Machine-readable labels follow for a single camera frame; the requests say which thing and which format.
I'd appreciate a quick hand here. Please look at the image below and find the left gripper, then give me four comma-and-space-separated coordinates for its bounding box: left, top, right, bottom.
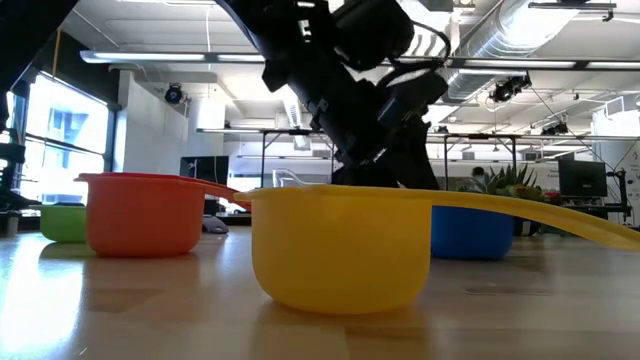
332, 124, 443, 190

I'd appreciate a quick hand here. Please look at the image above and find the blue measuring cup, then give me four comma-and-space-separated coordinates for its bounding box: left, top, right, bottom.
429, 205, 517, 262

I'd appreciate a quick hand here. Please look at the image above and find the yellow measuring cup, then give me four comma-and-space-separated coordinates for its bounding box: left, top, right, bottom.
233, 183, 640, 315

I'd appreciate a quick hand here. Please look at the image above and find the purple measuring cup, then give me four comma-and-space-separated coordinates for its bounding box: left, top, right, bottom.
201, 214, 231, 236

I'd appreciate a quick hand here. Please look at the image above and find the orange measuring cup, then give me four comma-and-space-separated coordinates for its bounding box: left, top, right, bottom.
84, 177, 252, 259

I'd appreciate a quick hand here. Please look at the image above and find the green measuring cup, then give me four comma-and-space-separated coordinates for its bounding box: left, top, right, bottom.
28, 203, 88, 245

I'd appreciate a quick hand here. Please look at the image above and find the clear plastic basket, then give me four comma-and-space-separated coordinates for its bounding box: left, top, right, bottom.
272, 168, 331, 190

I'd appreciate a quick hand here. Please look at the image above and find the potted succulent plant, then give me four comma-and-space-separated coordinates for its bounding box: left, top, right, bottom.
457, 163, 581, 238

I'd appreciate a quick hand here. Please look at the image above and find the black computer monitor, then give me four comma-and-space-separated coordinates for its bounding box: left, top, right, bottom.
178, 154, 231, 187
558, 158, 609, 198

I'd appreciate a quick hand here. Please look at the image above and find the black monitor stand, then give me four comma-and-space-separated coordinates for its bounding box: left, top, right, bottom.
606, 167, 630, 226

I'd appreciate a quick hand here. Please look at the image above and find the black bar with light strips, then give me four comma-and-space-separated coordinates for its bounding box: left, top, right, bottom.
78, 48, 640, 71

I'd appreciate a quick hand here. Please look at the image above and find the large window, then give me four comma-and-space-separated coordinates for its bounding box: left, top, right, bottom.
0, 69, 119, 211

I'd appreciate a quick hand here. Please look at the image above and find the black equipment stand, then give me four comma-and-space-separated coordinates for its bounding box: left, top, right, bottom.
0, 141, 29, 211

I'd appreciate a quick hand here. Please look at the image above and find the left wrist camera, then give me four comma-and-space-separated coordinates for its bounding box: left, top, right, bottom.
375, 68, 450, 132

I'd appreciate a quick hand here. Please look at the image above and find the black ceiling camera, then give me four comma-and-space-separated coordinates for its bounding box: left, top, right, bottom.
488, 72, 533, 105
540, 121, 570, 137
163, 82, 185, 105

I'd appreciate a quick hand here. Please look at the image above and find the black metal frame rig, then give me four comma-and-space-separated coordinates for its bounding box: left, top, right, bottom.
195, 127, 640, 191

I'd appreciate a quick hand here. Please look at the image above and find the silver ventilation duct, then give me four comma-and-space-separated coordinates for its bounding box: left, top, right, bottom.
439, 0, 584, 104

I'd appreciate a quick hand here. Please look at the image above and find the black aluminium table frame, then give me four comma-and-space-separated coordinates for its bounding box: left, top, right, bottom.
0, 212, 640, 241

